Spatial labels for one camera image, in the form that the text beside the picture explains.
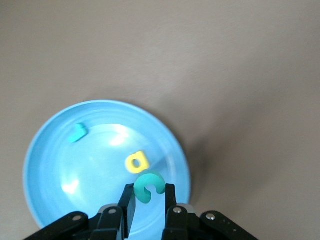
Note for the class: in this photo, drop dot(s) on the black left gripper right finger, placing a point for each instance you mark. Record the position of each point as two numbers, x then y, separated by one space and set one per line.
180 225

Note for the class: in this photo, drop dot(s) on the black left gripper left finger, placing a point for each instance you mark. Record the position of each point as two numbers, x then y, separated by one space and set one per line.
115 222

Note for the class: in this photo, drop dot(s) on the teal letter c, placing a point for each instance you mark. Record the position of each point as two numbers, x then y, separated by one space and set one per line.
147 180

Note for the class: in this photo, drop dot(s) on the yellow letter a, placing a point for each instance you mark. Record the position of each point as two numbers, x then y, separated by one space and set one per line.
143 163

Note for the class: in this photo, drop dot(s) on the teal letter r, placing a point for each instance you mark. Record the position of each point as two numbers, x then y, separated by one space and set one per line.
77 133

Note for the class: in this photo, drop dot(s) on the blue plate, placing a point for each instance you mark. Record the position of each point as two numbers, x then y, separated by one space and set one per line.
87 175

